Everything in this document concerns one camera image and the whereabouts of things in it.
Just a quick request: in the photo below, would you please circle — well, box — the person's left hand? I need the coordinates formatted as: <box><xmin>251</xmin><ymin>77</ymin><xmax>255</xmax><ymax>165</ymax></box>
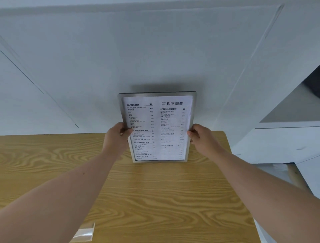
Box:
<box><xmin>103</xmin><ymin>122</ymin><xmax>134</xmax><ymax>156</ymax></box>

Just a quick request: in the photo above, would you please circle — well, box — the person's right hand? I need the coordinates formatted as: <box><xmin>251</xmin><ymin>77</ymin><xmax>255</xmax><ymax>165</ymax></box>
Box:
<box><xmin>187</xmin><ymin>124</ymin><xmax>221</xmax><ymax>158</ymax></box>

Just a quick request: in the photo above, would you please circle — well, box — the clear acrylic menu holder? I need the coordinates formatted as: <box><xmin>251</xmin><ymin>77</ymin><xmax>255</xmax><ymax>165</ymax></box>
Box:
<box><xmin>118</xmin><ymin>91</ymin><xmax>198</xmax><ymax>163</ymax></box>

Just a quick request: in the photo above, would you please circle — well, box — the person's left forearm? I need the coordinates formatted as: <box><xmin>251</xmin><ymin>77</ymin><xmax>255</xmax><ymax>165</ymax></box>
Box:
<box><xmin>0</xmin><ymin>148</ymin><xmax>123</xmax><ymax>243</ymax></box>

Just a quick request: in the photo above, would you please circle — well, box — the person's right forearm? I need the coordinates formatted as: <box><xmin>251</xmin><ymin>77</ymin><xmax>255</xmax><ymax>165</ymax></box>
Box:
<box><xmin>208</xmin><ymin>148</ymin><xmax>320</xmax><ymax>243</ymax></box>

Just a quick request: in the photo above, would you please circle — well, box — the white printed menu sheet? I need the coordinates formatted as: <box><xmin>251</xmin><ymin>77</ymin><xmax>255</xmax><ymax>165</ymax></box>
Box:
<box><xmin>122</xmin><ymin>95</ymin><xmax>194</xmax><ymax>161</ymax></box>

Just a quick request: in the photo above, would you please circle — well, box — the clear acrylic stand base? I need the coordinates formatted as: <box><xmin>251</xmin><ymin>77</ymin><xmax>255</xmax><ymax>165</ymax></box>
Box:
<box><xmin>71</xmin><ymin>222</ymin><xmax>96</xmax><ymax>243</ymax></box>

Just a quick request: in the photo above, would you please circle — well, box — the wooden table leg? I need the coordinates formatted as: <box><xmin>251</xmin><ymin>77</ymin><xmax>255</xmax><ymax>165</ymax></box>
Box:
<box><xmin>287</xmin><ymin>163</ymin><xmax>311</xmax><ymax>193</ymax></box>

